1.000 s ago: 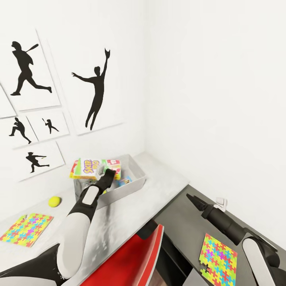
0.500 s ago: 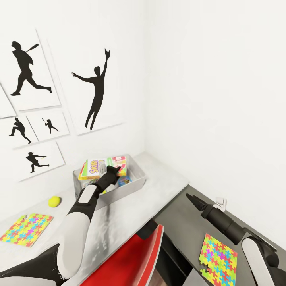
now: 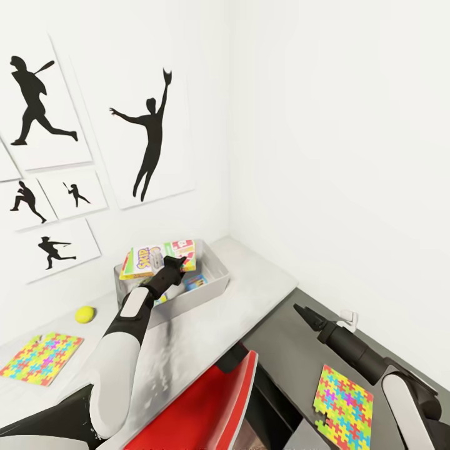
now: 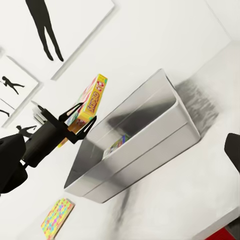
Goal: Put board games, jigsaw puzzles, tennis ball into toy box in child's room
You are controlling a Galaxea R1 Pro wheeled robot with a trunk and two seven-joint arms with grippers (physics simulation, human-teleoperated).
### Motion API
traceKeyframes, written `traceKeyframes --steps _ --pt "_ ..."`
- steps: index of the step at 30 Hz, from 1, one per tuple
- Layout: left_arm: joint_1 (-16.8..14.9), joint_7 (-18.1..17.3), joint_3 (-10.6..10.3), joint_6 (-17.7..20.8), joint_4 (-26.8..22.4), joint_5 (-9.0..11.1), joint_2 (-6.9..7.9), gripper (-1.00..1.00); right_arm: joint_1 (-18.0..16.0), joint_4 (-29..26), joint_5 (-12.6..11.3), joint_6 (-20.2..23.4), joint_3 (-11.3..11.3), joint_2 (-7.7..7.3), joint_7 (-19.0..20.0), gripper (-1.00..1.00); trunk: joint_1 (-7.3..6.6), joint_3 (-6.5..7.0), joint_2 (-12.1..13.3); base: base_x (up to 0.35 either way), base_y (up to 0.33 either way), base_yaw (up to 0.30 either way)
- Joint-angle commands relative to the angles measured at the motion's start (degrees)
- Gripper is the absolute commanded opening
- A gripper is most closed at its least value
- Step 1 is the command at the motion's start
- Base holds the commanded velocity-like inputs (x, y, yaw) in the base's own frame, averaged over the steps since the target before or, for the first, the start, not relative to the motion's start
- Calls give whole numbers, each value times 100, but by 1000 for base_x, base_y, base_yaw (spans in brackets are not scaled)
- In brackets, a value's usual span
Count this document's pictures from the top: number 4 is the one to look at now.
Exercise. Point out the desk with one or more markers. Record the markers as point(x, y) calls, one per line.
point(191, 196)

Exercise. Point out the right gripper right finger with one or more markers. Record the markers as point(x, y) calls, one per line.
point(232, 149)

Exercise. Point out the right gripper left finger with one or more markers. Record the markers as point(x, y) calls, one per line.
point(12, 149)

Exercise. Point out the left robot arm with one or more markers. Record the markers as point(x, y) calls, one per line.
point(51, 133)

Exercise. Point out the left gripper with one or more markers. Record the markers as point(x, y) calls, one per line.
point(54, 131)

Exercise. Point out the jigsaw puzzle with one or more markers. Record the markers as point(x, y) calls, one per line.
point(56, 217)

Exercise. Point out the board game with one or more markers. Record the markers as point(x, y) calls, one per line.
point(115, 146)
point(91, 99)

